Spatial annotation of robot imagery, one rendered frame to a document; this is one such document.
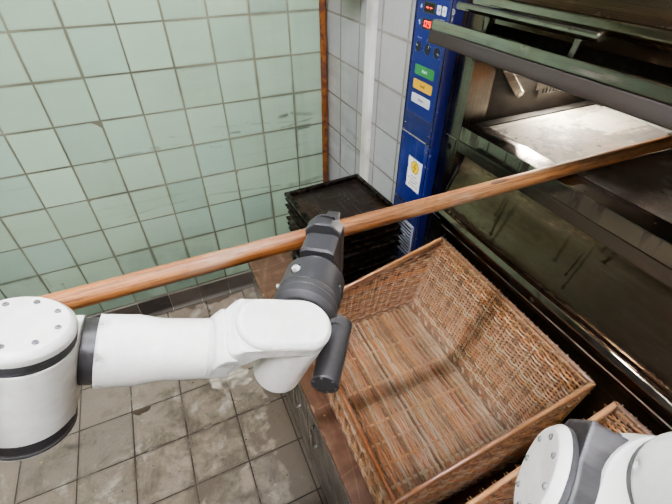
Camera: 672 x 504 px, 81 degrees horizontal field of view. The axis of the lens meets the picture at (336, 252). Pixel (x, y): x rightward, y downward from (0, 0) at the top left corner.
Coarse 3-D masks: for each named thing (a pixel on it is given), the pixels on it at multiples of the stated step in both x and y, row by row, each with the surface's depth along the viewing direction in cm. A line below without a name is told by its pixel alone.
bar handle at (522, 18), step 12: (480, 12) 75; (492, 12) 73; (504, 12) 71; (492, 24) 74; (528, 24) 67; (540, 24) 65; (552, 24) 63; (564, 24) 61; (576, 36) 60; (588, 36) 58; (600, 36) 57; (576, 48) 60
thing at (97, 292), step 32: (576, 160) 81; (608, 160) 83; (448, 192) 72; (480, 192) 73; (352, 224) 65; (384, 224) 68; (224, 256) 59; (256, 256) 60; (96, 288) 54; (128, 288) 55
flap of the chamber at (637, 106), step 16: (432, 32) 82; (448, 48) 79; (464, 48) 75; (480, 48) 72; (496, 64) 69; (512, 64) 66; (528, 64) 64; (544, 80) 62; (560, 80) 59; (576, 80) 57; (592, 80) 55; (592, 96) 55; (608, 96) 54; (624, 96) 52; (640, 96) 50; (624, 112) 52; (640, 112) 50; (656, 112) 49
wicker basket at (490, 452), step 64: (448, 256) 117; (384, 320) 129; (512, 320) 98; (384, 384) 111; (448, 384) 111; (512, 384) 99; (576, 384) 85; (384, 448) 97; (448, 448) 97; (512, 448) 86
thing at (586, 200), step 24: (480, 144) 98; (504, 144) 94; (528, 168) 87; (552, 192) 83; (576, 192) 78; (600, 192) 77; (600, 216) 75; (624, 216) 71; (648, 216) 71; (624, 240) 72; (648, 240) 68
